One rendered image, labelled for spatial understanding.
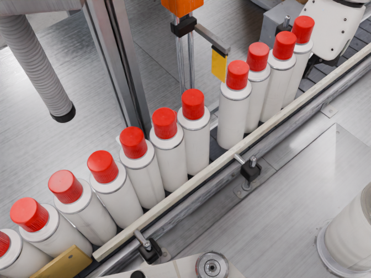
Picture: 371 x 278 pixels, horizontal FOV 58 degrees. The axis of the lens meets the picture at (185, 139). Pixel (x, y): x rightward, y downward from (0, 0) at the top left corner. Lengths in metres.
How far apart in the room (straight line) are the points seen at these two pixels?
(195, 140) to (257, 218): 0.19
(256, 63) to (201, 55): 0.37
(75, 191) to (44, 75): 0.15
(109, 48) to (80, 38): 0.52
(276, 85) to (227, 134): 0.12
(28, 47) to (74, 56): 0.57
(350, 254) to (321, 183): 0.17
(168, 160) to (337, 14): 0.38
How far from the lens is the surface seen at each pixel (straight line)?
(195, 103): 0.47
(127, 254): 0.61
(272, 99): 0.65
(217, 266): 0.39
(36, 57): 0.42
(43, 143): 0.81
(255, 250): 0.59
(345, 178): 0.69
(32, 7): 0.30
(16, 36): 0.40
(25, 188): 0.77
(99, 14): 0.48
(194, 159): 0.57
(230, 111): 0.56
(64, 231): 0.49
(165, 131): 0.46
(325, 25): 0.67
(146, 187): 0.53
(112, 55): 0.52
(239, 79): 0.51
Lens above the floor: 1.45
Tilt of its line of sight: 57 degrees down
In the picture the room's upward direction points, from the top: 5 degrees counter-clockwise
